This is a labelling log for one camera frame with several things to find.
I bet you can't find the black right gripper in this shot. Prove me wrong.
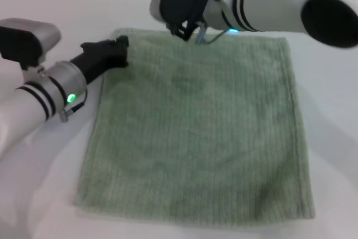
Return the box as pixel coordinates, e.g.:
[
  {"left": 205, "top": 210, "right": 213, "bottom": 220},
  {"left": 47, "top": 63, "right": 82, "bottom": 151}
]
[{"left": 168, "top": 17, "right": 202, "bottom": 41}]

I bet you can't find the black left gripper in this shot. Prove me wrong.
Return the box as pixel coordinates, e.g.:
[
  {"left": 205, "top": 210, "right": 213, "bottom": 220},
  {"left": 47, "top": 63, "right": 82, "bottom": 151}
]
[{"left": 70, "top": 35, "right": 130, "bottom": 86}]

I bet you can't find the green terry towel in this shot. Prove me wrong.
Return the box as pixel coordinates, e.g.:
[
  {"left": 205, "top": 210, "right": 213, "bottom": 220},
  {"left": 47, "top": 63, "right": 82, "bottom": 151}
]
[{"left": 72, "top": 27, "right": 317, "bottom": 221}]

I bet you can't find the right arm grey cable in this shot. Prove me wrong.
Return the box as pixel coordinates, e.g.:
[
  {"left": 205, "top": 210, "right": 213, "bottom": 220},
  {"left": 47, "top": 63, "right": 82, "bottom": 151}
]
[{"left": 196, "top": 21, "right": 233, "bottom": 46}]

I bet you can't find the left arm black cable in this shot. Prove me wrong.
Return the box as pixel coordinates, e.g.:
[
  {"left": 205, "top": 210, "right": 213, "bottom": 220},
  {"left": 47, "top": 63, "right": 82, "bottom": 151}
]
[{"left": 59, "top": 88, "right": 89, "bottom": 123}]

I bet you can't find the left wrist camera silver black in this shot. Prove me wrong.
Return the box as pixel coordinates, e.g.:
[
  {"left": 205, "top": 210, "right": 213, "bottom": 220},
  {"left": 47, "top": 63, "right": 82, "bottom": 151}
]
[{"left": 0, "top": 18, "right": 62, "bottom": 71}]

